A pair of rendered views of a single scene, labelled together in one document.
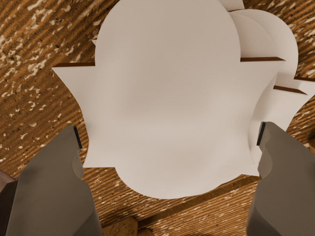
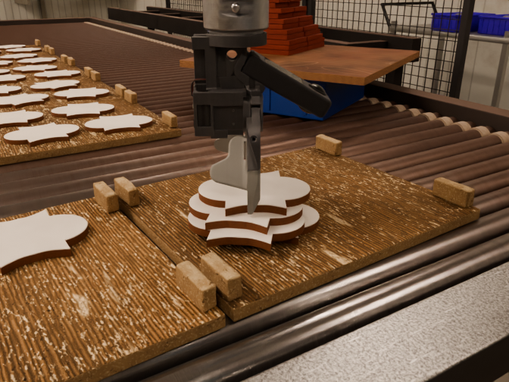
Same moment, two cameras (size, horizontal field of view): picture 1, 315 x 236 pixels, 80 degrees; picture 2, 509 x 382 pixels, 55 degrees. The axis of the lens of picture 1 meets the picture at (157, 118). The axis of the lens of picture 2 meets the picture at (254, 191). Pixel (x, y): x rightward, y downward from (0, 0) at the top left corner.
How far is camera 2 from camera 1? 62 cm
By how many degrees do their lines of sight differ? 69
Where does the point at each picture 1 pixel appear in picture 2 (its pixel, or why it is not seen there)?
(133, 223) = (136, 200)
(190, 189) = (206, 193)
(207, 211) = (129, 237)
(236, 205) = (134, 250)
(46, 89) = not seen: hidden behind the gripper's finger
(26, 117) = not seen: hidden behind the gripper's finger
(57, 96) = not seen: hidden behind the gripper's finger
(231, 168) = (214, 212)
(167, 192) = (204, 188)
